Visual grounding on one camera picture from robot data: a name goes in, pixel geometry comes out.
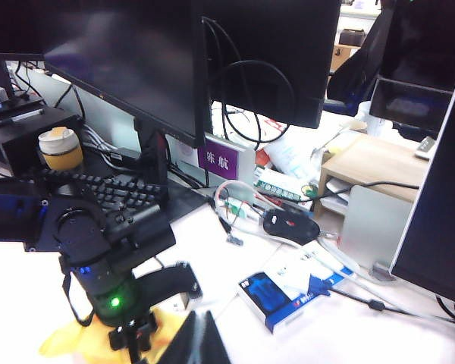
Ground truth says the black computer mouse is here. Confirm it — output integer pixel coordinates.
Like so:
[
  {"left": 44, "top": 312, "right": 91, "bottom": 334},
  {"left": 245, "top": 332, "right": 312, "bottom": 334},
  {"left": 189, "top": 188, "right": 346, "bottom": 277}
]
[{"left": 262, "top": 208, "right": 322, "bottom": 246}]

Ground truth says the large black monitor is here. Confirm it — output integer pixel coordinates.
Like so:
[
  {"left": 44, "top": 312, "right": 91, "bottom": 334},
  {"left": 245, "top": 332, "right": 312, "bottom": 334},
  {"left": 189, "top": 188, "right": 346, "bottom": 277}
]
[{"left": 41, "top": 0, "right": 214, "bottom": 229}]

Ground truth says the brown cardboard box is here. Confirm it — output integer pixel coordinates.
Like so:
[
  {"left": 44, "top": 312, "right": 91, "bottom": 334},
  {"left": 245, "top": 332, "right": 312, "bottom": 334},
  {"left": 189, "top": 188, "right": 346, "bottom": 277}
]
[{"left": 331, "top": 42, "right": 362, "bottom": 74}]

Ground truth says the silver flat panel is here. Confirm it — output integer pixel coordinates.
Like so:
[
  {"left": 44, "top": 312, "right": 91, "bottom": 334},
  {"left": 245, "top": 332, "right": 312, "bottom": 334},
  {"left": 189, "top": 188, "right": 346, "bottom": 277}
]
[{"left": 340, "top": 184, "right": 415, "bottom": 283}]

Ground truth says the dark background monitor rear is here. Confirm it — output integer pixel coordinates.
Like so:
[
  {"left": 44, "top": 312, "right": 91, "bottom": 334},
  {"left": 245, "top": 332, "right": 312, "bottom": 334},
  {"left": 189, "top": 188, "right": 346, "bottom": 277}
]
[{"left": 378, "top": 0, "right": 455, "bottom": 93}]

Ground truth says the black monitor rear side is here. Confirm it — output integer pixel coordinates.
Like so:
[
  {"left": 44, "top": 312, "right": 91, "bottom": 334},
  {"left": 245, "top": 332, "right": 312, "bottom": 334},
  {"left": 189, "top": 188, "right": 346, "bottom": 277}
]
[{"left": 200, "top": 0, "right": 343, "bottom": 130}]

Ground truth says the small black background monitor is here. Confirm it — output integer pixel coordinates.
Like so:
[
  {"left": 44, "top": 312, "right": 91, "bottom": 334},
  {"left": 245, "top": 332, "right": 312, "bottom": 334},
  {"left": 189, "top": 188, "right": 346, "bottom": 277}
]
[{"left": 369, "top": 77, "right": 453, "bottom": 130}]

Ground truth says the black keyboard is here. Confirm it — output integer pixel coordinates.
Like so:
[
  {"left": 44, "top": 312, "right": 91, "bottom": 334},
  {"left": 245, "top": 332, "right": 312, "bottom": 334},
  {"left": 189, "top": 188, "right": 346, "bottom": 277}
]
[{"left": 40, "top": 168, "right": 165, "bottom": 229}]

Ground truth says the small wired circuit board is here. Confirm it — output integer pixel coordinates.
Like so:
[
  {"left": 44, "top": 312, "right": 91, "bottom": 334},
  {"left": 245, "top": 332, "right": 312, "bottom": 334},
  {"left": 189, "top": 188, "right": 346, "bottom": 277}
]
[{"left": 213, "top": 179, "right": 265, "bottom": 246}]

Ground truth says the purple name sign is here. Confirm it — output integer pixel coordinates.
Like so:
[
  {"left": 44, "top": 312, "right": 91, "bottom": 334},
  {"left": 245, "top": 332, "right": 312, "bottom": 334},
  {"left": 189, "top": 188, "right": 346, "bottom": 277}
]
[{"left": 196, "top": 135, "right": 256, "bottom": 184}]

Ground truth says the white plastic container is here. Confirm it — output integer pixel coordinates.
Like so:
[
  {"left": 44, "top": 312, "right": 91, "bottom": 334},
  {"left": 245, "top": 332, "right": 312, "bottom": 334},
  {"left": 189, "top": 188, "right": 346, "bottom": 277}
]
[{"left": 355, "top": 99, "right": 395, "bottom": 139}]

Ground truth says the grey cable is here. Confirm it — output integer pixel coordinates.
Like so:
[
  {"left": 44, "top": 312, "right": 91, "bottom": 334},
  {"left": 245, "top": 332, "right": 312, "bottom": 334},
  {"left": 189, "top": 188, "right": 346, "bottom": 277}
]
[{"left": 246, "top": 223, "right": 455, "bottom": 331}]

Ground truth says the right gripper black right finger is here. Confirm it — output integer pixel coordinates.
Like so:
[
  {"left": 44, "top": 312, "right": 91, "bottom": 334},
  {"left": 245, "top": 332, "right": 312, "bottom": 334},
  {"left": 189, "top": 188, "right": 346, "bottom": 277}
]
[{"left": 201, "top": 309, "right": 233, "bottom": 364}]

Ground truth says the yellow microfiber rag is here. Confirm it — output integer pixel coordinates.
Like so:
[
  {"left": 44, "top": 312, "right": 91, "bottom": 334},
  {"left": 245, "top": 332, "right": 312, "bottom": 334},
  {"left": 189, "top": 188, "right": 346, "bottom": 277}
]
[{"left": 39, "top": 302, "right": 184, "bottom": 364}]

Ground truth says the small white device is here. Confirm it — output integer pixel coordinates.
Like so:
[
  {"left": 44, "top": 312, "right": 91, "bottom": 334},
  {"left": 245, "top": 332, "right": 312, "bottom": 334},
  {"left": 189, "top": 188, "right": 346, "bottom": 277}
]
[{"left": 414, "top": 136, "right": 438, "bottom": 161}]

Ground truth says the black cable with ferrite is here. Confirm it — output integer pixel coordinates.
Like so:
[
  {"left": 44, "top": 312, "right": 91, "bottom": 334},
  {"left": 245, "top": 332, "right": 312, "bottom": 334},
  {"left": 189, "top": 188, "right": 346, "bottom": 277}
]
[{"left": 328, "top": 287, "right": 455, "bottom": 328}]

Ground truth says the black monitor with pole stand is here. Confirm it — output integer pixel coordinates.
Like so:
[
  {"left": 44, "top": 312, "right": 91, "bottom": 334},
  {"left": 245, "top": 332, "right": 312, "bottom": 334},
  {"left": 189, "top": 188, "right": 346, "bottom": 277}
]
[{"left": 0, "top": 0, "right": 47, "bottom": 128}]

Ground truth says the white plastic package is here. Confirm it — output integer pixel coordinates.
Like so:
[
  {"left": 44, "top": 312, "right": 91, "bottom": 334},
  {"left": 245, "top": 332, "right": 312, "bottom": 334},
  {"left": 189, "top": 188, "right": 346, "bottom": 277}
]
[{"left": 264, "top": 130, "right": 328, "bottom": 180}]

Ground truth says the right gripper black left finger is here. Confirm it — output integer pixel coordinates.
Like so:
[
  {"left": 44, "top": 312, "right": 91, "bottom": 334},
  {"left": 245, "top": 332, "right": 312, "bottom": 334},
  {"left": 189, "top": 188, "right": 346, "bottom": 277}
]
[{"left": 155, "top": 310, "right": 202, "bottom": 364}]

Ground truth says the green and white carton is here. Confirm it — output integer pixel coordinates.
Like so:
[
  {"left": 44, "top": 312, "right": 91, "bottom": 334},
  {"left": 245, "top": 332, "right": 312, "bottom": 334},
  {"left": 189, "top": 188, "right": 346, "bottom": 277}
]
[{"left": 253, "top": 168, "right": 318, "bottom": 202}]

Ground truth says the AOC monitor with white bezel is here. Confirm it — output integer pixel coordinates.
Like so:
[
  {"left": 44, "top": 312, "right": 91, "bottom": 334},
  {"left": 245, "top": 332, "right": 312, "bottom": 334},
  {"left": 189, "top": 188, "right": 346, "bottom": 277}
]
[{"left": 389, "top": 44, "right": 455, "bottom": 309}]

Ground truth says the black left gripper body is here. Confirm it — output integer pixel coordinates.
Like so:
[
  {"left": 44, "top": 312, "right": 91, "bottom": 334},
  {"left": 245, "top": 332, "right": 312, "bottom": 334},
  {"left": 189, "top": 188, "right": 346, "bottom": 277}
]
[{"left": 108, "top": 313, "right": 159, "bottom": 364}]

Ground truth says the white and yellow cup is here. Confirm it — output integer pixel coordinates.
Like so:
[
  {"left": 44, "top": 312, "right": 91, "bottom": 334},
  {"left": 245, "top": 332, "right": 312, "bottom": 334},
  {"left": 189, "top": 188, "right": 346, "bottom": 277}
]
[{"left": 37, "top": 126, "right": 86, "bottom": 173}]

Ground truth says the black looped cable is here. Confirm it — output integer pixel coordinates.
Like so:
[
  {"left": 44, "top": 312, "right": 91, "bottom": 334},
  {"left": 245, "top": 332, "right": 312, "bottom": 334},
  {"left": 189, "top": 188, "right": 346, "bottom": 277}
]
[{"left": 207, "top": 59, "right": 297, "bottom": 153}]

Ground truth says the black desk riser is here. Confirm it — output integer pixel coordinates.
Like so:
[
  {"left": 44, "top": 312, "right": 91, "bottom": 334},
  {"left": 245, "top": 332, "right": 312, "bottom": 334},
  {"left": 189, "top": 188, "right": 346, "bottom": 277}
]
[{"left": 0, "top": 106, "right": 86, "bottom": 177}]

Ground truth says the blue and white box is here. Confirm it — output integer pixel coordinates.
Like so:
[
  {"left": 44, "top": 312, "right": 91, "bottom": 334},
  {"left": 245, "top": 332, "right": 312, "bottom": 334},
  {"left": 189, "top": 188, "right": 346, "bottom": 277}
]
[{"left": 237, "top": 248, "right": 356, "bottom": 336}]

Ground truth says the wooden desk shelf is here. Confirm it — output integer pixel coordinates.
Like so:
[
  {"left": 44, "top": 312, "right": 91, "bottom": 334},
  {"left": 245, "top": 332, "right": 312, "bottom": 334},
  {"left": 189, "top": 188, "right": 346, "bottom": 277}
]
[{"left": 313, "top": 131, "right": 431, "bottom": 221}]

